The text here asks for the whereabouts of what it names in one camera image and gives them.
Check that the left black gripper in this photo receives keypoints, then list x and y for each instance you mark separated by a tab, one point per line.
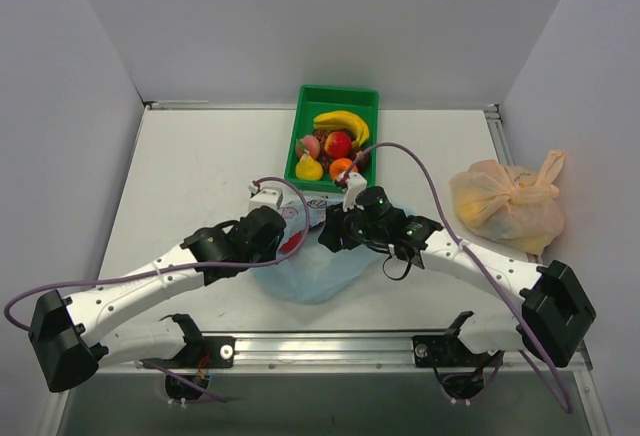
273	229

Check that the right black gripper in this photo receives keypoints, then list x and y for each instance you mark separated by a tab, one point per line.
333	229

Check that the red apple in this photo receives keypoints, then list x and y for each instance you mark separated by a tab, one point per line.
289	245

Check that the blue printed plastic bag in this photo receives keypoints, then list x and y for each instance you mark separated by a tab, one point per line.
311	274

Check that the dark mangosteen fruit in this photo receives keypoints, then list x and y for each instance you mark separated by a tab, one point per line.
363	161

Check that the orange fruit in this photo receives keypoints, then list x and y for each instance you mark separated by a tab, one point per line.
339	166

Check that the red pomegranate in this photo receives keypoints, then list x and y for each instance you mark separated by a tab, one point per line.
337	145

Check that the yellow banana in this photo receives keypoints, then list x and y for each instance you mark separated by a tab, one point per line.
342	119

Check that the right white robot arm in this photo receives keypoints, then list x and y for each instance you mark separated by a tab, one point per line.
551	312

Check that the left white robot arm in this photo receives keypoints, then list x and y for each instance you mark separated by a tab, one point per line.
97	312

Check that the peach fruit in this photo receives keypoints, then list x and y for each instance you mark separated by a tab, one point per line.
308	145

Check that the orange plastic bag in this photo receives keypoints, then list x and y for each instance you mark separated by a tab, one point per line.
511	205

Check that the red grape bunch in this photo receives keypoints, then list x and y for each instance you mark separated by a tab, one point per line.
325	160

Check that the yellow pear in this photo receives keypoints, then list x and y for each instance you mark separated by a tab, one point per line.
308	168

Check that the green plastic tray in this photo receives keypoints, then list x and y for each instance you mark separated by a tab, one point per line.
315	100

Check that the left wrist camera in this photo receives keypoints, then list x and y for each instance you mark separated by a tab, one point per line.
262	196

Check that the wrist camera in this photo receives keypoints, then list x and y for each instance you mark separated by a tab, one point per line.
352	184
262	196

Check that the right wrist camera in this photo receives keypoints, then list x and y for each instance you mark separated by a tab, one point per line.
352	184

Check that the aluminium front rail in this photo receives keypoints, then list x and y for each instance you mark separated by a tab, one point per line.
320	351

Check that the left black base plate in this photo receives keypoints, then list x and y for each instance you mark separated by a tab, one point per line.
211	352

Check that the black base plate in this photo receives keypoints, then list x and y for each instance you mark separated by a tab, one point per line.
211	352
440	351

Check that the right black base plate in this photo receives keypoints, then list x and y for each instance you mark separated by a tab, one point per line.
440	351

